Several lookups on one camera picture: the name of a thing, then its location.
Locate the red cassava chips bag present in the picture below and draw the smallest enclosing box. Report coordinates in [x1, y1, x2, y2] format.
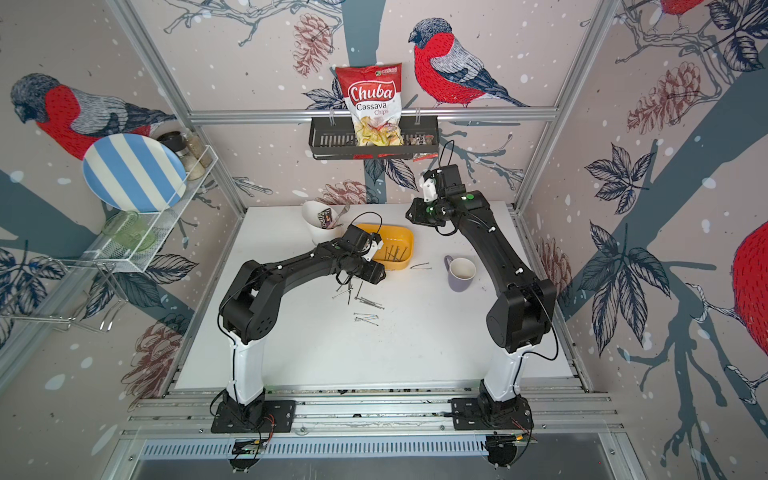
[336, 63, 404, 147]

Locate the dark lid spice jar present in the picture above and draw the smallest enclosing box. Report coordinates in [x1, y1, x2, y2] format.
[157, 131, 195, 171]

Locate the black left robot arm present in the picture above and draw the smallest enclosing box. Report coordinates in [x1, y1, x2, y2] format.
[217, 225, 386, 422]

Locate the purple ceramic mug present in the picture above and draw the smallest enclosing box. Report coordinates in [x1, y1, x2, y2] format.
[444, 255, 477, 293]

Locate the clear wire wall shelf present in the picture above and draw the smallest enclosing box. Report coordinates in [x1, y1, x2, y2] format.
[70, 134, 219, 273]

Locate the green glass cup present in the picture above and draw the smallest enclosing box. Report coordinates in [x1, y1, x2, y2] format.
[102, 211, 157, 252]

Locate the light spice jar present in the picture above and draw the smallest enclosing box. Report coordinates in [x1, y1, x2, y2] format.
[184, 131, 212, 169]

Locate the blue white striped plate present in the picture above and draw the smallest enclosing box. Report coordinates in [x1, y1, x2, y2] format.
[83, 134, 187, 213]

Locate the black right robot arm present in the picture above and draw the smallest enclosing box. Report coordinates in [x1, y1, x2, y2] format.
[406, 165, 557, 426]

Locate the white utensil holder cup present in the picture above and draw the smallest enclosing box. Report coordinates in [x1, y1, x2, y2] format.
[301, 201, 346, 245]

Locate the yellow plastic storage box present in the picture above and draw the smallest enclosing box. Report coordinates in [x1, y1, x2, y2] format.
[358, 223, 414, 271]

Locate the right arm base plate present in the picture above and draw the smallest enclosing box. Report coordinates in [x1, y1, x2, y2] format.
[446, 381, 534, 432]

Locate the black wire wall basket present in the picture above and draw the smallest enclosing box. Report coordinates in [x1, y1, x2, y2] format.
[308, 116, 440, 160]

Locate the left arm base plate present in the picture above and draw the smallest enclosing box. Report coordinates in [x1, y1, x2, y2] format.
[211, 390, 297, 434]

